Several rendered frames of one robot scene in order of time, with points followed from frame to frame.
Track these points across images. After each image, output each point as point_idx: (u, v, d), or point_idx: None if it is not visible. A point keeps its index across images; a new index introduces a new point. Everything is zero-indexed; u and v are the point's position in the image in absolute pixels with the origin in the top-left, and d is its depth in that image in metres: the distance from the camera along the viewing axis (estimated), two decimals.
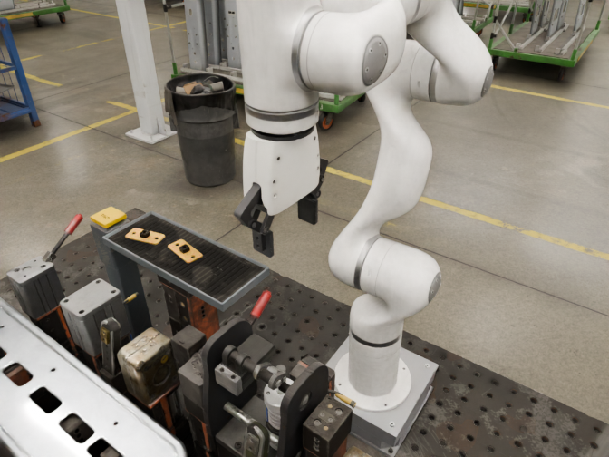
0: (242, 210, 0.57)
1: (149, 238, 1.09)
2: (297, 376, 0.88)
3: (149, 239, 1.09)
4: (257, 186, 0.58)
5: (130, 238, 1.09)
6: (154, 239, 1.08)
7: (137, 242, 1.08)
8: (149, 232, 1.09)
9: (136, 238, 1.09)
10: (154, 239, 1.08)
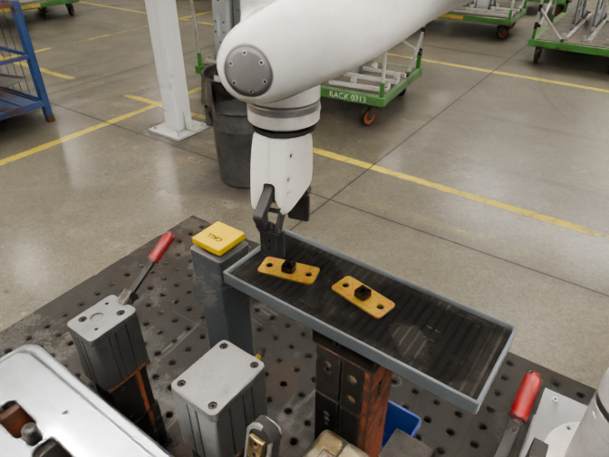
0: (262, 213, 0.56)
1: (297, 275, 0.69)
2: None
3: (298, 276, 0.69)
4: (270, 187, 0.57)
5: (265, 274, 0.70)
6: (305, 276, 0.69)
7: (279, 281, 0.68)
8: (294, 264, 0.70)
9: (275, 272, 0.70)
10: (305, 277, 0.69)
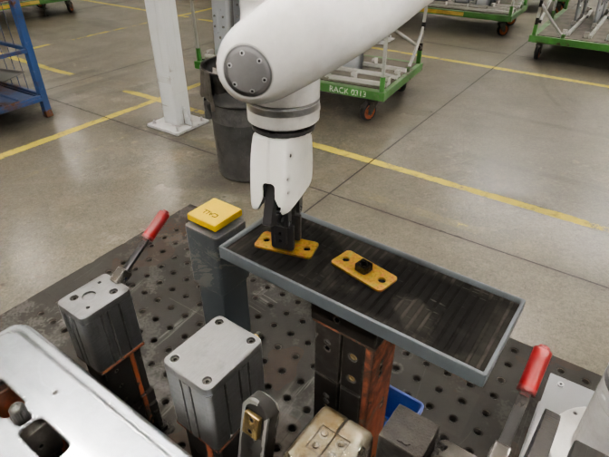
0: (270, 220, 0.59)
1: (295, 249, 0.67)
2: None
3: (296, 249, 0.66)
4: (271, 191, 0.58)
5: (263, 248, 0.67)
6: (304, 250, 0.66)
7: (277, 255, 0.66)
8: None
9: (273, 247, 0.67)
10: (304, 250, 0.66)
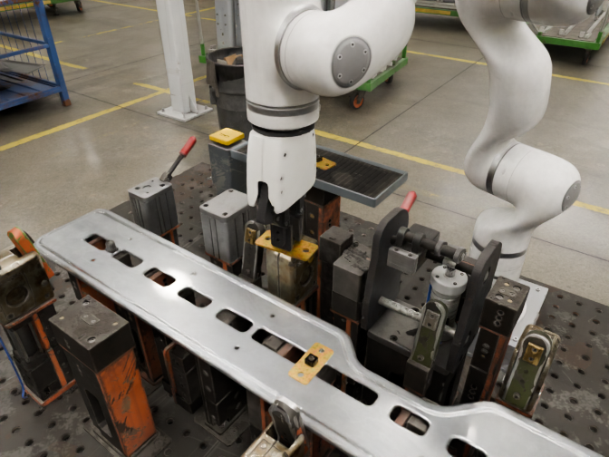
0: (263, 218, 0.59)
1: (294, 249, 0.66)
2: None
3: (294, 250, 0.66)
4: (266, 189, 0.58)
5: (262, 247, 0.67)
6: (302, 252, 0.66)
7: None
8: (293, 239, 0.67)
9: (272, 246, 0.67)
10: (303, 252, 0.66)
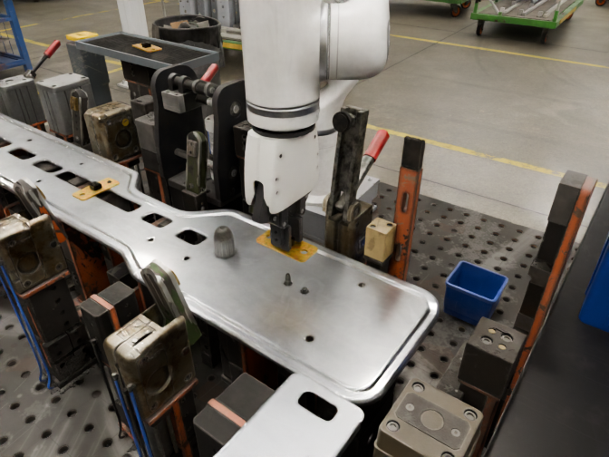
0: (258, 218, 0.59)
1: (293, 250, 0.66)
2: None
3: (293, 251, 0.66)
4: (262, 189, 0.58)
5: (262, 244, 0.68)
6: (300, 253, 0.66)
7: (105, 44, 1.23)
8: (293, 239, 0.67)
9: (272, 245, 0.67)
10: (300, 253, 0.66)
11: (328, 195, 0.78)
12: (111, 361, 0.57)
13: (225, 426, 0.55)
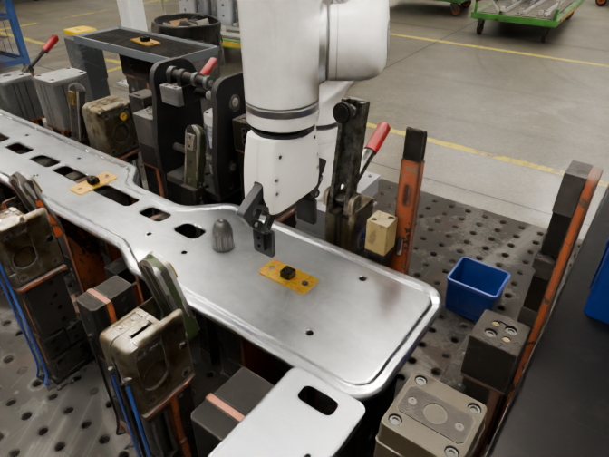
0: (245, 209, 0.57)
1: (294, 282, 0.69)
2: None
3: (294, 283, 0.69)
4: (259, 185, 0.58)
5: (265, 276, 0.71)
6: (301, 285, 0.69)
7: (103, 39, 1.21)
8: (294, 271, 0.70)
9: (274, 276, 0.70)
10: (302, 285, 0.69)
11: (328, 188, 0.77)
12: (108, 354, 0.56)
13: (223, 421, 0.53)
